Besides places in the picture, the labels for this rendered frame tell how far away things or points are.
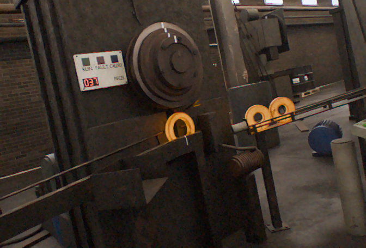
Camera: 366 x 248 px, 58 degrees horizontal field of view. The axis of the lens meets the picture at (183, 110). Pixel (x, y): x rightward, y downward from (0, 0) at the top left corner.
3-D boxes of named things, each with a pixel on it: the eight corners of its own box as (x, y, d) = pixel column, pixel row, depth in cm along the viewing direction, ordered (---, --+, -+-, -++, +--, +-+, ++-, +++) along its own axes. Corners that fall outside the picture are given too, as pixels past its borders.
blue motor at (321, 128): (309, 159, 346) (303, 127, 344) (318, 146, 394) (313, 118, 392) (341, 157, 330) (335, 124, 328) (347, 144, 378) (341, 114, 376)
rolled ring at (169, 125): (191, 109, 190) (187, 110, 193) (165, 116, 179) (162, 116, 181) (197, 141, 191) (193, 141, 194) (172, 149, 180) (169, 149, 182)
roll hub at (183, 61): (159, 92, 171) (147, 39, 170) (199, 85, 188) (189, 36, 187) (165, 91, 167) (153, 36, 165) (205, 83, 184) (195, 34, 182)
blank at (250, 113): (242, 109, 206) (243, 109, 203) (265, 101, 207) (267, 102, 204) (249, 133, 207) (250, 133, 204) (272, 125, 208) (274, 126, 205)
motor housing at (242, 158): (241, 243, 198) (223, 156, 196) (263, 228, 212) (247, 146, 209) (257, 248, 188) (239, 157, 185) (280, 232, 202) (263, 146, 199)
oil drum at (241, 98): (230, 151, 472) (218, 90, 468) (256, 140, 509) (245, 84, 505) (263, 151, 426) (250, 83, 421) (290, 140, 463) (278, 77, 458)
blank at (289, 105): (265, 101, 207) (267, 101, 204) (288, 94, 208) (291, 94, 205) (272, 125, 208) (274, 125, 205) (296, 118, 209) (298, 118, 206)
